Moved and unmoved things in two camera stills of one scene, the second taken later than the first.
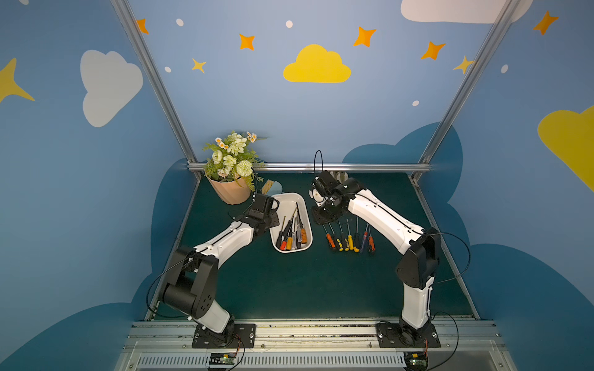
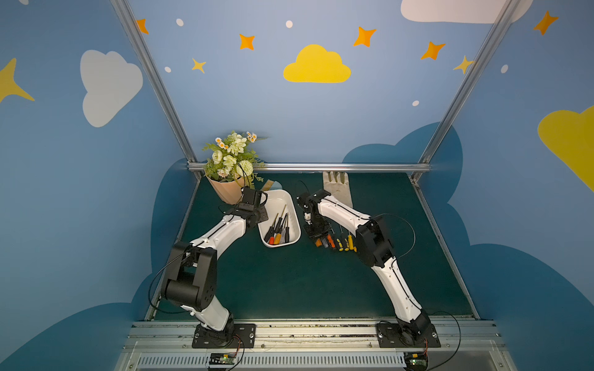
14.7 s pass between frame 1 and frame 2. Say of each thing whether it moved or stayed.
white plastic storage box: moved
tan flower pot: stayed
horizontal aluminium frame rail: stayed
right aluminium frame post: stayed
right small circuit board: stayed
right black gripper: moved
